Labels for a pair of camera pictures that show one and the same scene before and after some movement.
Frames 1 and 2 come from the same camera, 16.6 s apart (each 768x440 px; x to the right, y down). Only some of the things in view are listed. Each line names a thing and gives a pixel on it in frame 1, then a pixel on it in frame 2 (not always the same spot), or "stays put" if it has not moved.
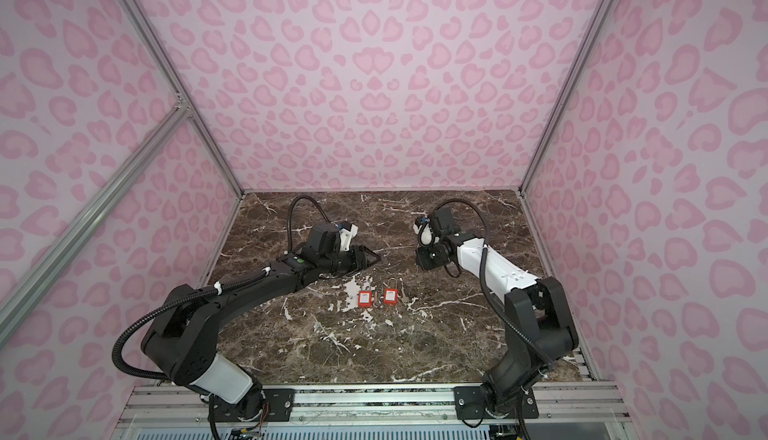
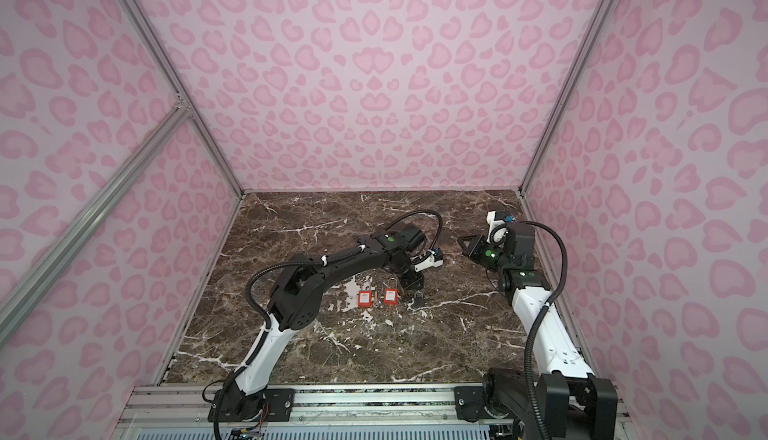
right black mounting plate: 469,404 stays put
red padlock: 365,299 stays put
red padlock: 391,296 stays put
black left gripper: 361,260 → 413,282
